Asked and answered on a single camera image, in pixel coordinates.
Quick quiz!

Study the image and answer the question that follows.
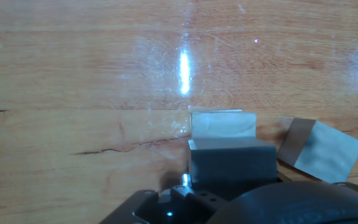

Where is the varnished wooden board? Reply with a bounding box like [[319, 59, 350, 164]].
[[0, 0, 358, 224]]

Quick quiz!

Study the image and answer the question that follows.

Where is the light wooden cube block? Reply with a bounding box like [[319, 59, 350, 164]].
[[188, 105, 257, 140], [187, 136, 278, 200], [277, 117, 358, 184]]

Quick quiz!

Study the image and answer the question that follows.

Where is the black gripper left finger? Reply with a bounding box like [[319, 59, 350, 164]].
[[99, 172, 229, 224]]

